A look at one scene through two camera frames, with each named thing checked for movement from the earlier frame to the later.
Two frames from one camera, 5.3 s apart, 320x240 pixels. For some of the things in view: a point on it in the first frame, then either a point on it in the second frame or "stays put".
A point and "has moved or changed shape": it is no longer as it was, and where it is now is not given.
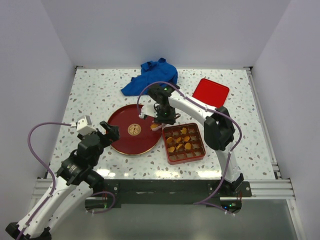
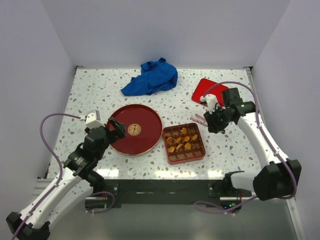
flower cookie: [184, 130] stays put
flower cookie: [153, 126] → [178, 146]
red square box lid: [211, 93] stays put
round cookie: [187, 146] stays put
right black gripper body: [165, 114] → [218, 119]
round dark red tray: [136, 136] stays put
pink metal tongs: [158, 128] has moved or changed shape
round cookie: [171, 149] stays put
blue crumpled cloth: [160, 72] stays put
